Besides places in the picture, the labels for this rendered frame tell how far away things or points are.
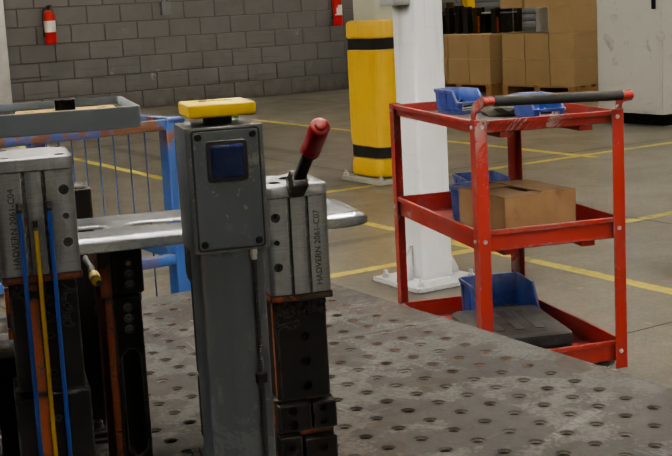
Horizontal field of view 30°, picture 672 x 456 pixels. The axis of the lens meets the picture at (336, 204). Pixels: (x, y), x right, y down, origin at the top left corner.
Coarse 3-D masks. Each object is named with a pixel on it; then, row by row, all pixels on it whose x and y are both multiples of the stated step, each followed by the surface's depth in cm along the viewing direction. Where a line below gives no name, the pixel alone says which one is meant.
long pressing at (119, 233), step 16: (336, 208) 149; (352, 208) 150; (80, 224) 147; (96, 224) 146; (112, 224) 146; (128, 224) 146; (160, 224) 144; (176, 224) 144; (336, 224) 142; (352, 224) 143; (80, 240) 135; (96, 240) 135; (112, 240) 136; (128, 240) 136; (144, 240) 136; (160, 240) 137; (176, 240) 137
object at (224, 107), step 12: (180, 108) 113; (192, 108) 109; (204, 108) 109; (216, 108) 109; (228, 108) 109; (240, 108) 110; (252, 108) 110; (204, 120) 112; (216, 120) 111; (228, 120) 112
